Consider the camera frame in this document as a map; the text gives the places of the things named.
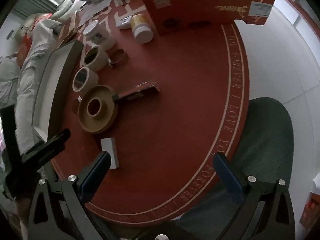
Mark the white plastic bag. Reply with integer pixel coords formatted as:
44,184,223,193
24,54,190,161
79,0,118,27

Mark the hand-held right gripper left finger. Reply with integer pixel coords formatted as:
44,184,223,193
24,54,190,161
27,151,120,240

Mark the white rectangular block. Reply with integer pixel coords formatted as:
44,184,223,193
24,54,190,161
101,137,120,169

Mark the grey shallow tray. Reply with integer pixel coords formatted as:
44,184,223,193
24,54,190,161
32,40,84,143

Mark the white round lid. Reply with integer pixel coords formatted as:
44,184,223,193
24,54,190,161
83,20,117,50

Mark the white covered sofa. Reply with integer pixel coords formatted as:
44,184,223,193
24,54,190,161
0,20,63,155

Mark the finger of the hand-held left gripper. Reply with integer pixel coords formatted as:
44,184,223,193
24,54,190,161
21,129,71,165

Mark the red printed carton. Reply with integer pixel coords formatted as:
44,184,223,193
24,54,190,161
300,192,317,228

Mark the white bottle yellow label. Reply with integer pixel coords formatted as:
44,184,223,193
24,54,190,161
130,14,153,44

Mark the small white box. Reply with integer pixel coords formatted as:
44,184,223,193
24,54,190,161
116,16,132,30

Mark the large brown tape roll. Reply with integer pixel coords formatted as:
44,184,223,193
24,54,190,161
78,85,118,134

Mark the red cardboard box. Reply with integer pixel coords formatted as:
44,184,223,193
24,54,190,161
142,0,276,37

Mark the metal hose clamp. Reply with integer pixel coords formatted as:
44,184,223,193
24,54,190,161
109,49,129,68

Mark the red patterned cushion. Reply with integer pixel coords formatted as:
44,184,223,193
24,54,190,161
17,34,34,67

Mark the grey armchair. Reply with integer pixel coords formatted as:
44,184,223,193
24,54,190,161
54,0,83,22

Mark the red printed tablecloth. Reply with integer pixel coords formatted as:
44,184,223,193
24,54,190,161
50,0,250,227

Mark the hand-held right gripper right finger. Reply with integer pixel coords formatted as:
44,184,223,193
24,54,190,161
212,152,297,240

